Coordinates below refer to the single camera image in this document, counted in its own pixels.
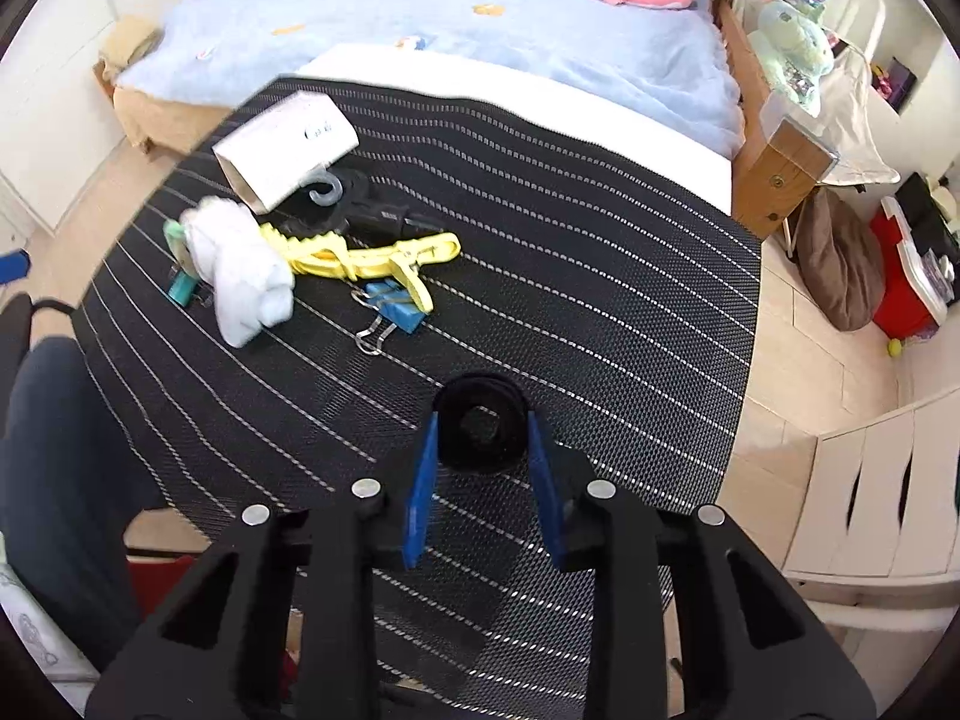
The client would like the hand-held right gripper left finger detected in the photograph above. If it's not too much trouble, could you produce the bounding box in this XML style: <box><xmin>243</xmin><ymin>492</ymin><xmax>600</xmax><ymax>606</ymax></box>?
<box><xmin>84</xmin><ymin>412</ymin><xmax>443</xmax><ymax>720</ymax></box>

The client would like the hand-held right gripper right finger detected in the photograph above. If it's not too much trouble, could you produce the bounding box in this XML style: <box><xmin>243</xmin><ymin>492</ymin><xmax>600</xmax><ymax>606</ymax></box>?
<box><xmin>525</xmin><ymin>411</ymin><xmax>878</xmax><ymax>720</ymax></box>

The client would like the black tape roll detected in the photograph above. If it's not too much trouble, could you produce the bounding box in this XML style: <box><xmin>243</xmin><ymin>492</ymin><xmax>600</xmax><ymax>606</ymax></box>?
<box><xmin>435</xmin><ymin>373</ymin><xmax>530</xmax><ymax>475</ymax></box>

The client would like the blue binder clip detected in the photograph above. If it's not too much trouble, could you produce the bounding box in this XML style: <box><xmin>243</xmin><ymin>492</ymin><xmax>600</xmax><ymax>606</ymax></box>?
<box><xmin>351</xmin><ymin>281</ymin><xmax>426</xmax><ymax>355</ymax></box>

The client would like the yellow plastic strap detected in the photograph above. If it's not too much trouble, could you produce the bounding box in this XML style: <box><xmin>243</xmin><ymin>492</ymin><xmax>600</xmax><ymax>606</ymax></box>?
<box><xmin>259</xmin><ymin>223</ymin><xmax>461</xmax><ymax>314</ymax></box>

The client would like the white tissue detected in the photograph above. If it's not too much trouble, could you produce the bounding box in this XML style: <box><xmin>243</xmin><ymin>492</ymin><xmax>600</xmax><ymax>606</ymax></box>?
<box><xmin>180</xmin><ymin>196</ymin><xmax>296</xmax><ymax>350</ymax></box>

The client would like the teal binder clip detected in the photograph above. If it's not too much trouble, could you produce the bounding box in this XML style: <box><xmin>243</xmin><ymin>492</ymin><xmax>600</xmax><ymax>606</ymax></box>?
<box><xmin>166</xmin><ymin>270</ymin><xmax>211</xmax><ymax>308</ymax></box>

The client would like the grey plastic hook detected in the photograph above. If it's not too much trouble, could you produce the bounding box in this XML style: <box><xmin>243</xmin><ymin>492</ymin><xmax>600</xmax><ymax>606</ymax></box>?
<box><xmin>306</xmin><ymin>169</ymin><xmax>347</xmax><ymax>209</ymax></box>

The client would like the light green paper scrap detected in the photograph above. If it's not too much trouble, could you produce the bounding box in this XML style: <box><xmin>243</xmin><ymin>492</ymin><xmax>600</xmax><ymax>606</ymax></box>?
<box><xmin>163</xmin><ymin>219</ymin><xmax>192</xmax><ymax>271</ymax></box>

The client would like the black striped mesh mat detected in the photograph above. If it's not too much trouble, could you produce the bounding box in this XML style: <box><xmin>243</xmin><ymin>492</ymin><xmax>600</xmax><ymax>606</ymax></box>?
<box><xmin>71</xmin><ymin>75</ymin><xmax>762</xmax><ymax>720</ymax></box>

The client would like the black plastic clamp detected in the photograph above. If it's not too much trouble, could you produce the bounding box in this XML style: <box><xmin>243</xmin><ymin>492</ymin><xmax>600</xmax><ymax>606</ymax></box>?
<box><xmin>270</xmin><ymin>172</ymin><xmax>443</xmax><ymax>241</ymax></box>

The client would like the red cloth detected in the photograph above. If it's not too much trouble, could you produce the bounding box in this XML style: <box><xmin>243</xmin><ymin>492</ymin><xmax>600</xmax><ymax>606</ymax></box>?
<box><xmin>127</xmin><ymin>553</ymin><xmax>197</xmax><ymax>620</ymax></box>

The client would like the white drawer unit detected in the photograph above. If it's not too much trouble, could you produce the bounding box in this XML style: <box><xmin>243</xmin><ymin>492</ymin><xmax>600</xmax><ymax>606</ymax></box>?
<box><xmin>780</xmin><ymin>401</ymin><xmax>960</xmax><ymax>631</ymax></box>

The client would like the person's right leg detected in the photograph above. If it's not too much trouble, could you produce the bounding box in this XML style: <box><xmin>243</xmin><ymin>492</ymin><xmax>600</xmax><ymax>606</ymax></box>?
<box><xmin>0</xmin><ymin>337</ymin><xmax>166</xmax><ymax>668</ymax></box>

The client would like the white cardboard box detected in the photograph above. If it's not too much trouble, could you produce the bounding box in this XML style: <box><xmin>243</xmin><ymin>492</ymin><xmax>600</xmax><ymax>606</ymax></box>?
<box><xmin>212</xmin><ymin>91</ymin><xmax>359</xmax><ymax>211</ymax></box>

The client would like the brown cushion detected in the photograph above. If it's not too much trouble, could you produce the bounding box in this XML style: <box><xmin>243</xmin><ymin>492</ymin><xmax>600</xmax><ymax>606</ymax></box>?
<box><xmin>795</xmin><ymin>187</ymin><xmax>886</xmax><ymax>332</ymax></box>

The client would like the red cooler box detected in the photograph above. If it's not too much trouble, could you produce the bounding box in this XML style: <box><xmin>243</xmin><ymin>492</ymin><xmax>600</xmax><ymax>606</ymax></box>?
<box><xmin>870</xmin><ymin>195</ymin><xmax>953</xmax><ymax>342</ymax></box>

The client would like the white patterned shirt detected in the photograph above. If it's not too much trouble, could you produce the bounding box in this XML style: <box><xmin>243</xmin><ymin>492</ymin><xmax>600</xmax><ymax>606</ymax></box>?
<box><xmin>0</xmin><ymin>562</ymin><xmax>83</xmax><ymax>698</ymax></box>

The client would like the black office chair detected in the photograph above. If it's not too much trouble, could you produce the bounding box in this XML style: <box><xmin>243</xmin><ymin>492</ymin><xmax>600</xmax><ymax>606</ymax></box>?
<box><xmin>0</xmin><ymin>292</ymin><xmax>76</xmax><ymax>361</ymax></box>

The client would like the beige bed skirt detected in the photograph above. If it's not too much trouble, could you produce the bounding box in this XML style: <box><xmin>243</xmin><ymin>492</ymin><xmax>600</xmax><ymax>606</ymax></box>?
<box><xmin>94</xmin><ymin>15</ymin><xmax>233</xmax><ymax>158</ymax></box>

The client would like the clear plastic box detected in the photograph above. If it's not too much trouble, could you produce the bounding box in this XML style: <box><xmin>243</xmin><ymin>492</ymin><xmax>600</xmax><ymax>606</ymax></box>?
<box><xmin>759</xmin><ymin>94</ymin><xmax>837</xmax><ymax>166</ymax></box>

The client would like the black storage box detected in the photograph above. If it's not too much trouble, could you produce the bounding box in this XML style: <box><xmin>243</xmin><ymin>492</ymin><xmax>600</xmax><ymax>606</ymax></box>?
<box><xmin>919</xmin><ymin>206</ymin><xmax>960</xmax><ymax>260</ymax></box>
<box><xmin>896</xmin><ymin>172</ymin><xmax>938</xmax><ymax>230</ymax></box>

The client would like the light blue printed blanket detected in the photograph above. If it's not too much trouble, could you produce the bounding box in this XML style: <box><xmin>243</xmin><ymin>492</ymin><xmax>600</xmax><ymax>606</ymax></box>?
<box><xmin>112</xmin><ymin>0</ymin><xmax>747</xmax><ymax>158</ymax></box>

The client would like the white fabric chair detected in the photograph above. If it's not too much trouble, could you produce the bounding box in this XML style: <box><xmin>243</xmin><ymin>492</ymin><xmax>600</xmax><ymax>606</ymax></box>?
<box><xmin>731</xmin><ymin>0</ymin><xmax>901</xmax><ymax>185</ymax></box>

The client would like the mint cat plush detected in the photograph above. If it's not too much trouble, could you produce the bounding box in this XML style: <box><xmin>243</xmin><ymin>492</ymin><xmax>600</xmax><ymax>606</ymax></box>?
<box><xmin>757</xmin><ymin>0</ymin><xmax>835</xmax><ymax>102</ymax></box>

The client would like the black and purple box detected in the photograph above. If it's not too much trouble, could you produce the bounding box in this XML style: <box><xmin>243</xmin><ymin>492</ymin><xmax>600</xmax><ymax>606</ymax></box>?
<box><xmin>881</xmin><ymin>60</ymin><xmax>917</xmax><ymax>110</ymax></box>

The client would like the white wardrobe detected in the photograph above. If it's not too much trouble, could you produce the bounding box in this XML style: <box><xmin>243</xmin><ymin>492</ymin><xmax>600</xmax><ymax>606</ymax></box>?
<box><xmin>0</xmin><ymin>0</ymin><xmax>132</xmax><ymax>237</ymax></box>

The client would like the wooden bed frame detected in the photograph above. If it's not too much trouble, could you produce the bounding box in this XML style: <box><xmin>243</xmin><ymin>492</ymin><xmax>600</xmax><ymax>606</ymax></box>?
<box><xmin>712</xmin><ymin>0</ymin><xmax>833</xmax><ymax>241</ymax></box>

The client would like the white metal rail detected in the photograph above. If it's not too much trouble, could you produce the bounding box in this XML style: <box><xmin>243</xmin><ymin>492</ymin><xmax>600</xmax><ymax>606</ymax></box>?
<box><xmin>844</xmin><ymin>0</ymin><xmax>887</xmax><ymax>53</ymax></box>

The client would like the white wall shelf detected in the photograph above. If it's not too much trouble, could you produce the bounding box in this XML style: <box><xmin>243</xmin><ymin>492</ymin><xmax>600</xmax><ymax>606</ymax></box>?
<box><xmin>847</xmin><ymin>0</ymin><xmax>960</xmax><ymax>121</ymax></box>

